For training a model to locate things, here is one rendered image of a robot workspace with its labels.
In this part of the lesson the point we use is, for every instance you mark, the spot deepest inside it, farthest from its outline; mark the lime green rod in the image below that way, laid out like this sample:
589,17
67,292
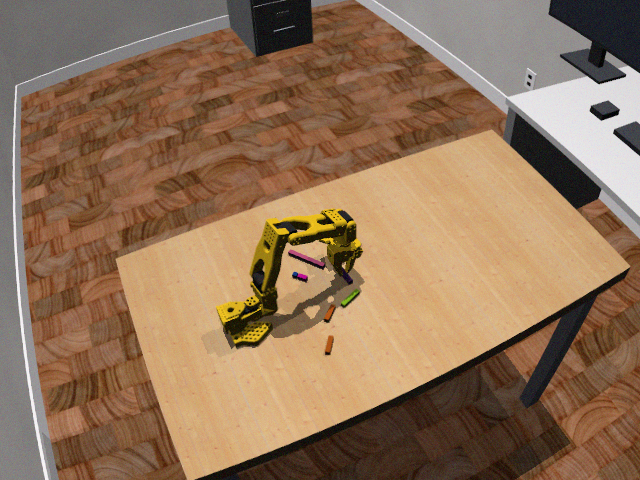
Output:
350,298

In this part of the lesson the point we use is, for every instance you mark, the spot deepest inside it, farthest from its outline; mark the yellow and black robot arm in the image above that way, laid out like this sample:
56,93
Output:
341,227

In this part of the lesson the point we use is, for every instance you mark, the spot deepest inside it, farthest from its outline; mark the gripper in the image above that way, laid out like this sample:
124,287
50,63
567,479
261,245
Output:
338,254

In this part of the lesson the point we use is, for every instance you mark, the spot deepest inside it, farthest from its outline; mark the pink rod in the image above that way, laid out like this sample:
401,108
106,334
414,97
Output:
306,259

